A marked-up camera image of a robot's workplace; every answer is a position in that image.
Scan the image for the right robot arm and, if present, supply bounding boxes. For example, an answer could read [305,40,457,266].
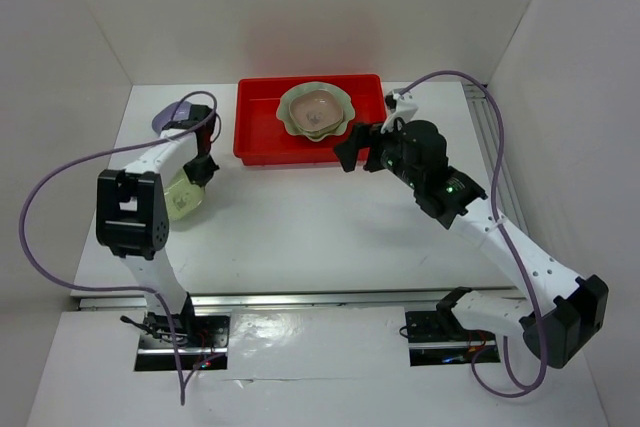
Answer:
[334,121,609,369]

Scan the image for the purple square plate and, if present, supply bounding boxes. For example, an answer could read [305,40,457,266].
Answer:
[151,101,191,136]

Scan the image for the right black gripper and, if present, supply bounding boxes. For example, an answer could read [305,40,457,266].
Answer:
[332,114,422,189]

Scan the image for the aluminium side rail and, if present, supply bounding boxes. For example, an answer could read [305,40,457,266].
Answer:
[462,82,531,243]

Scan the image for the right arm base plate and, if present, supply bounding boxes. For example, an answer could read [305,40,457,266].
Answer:
[398,311,500,367]

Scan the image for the green square plate front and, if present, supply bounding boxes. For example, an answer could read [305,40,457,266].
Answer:
[300,132,333,142]

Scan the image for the aluminium front rail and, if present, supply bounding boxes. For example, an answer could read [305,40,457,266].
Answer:
[77,288,524,311]

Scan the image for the brown square plate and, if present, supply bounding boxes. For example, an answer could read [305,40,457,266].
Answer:
[289,89,344,134]

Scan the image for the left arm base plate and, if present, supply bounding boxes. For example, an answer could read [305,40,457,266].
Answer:
[134,315,231,372]

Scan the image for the red plastic bin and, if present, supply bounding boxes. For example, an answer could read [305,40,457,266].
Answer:
[233,74,387,166]

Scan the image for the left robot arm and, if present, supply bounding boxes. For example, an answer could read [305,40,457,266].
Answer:
[96,102,219,346]

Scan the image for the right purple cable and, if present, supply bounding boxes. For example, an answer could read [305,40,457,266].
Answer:
[399,69,550,398]

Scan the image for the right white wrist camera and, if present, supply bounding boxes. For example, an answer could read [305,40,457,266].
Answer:
[380,91,418,134]

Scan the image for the large green scalloped bowl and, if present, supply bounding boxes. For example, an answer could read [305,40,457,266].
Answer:
[276,81,356,142]

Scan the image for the green square plate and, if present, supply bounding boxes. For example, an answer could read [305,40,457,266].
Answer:
[164,170,205,222]
[300,132,333,142]

